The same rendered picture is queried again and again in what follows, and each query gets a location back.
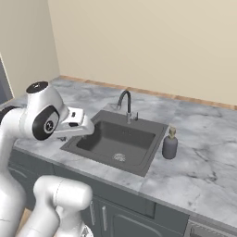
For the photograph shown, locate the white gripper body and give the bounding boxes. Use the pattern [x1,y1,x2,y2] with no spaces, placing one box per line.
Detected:
[55,116,95,139]

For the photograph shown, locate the dark grey sink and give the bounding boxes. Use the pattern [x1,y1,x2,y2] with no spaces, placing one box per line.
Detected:
[59,108,170,178]

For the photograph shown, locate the grey soap dispenser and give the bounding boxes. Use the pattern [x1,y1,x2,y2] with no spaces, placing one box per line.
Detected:
[161,126,180,160]

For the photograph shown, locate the black curved tap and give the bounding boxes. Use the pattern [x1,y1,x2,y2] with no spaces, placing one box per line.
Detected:
[117,89,139,125]

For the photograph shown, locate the dark grey cupboard run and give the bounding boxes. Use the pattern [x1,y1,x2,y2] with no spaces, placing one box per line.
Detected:
[6,147,56,211]

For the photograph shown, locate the grey framed window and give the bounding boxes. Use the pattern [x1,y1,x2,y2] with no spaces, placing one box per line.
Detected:
[0,53,16,106]

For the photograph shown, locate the dark grey cupboard door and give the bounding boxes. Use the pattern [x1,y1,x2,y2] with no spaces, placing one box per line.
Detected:
[81,194,102,237]
[97,197,190,237]

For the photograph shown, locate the silver cupboard handle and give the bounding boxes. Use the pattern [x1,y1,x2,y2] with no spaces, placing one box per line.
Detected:
[89,200,96,227]
[101,206,108,232]

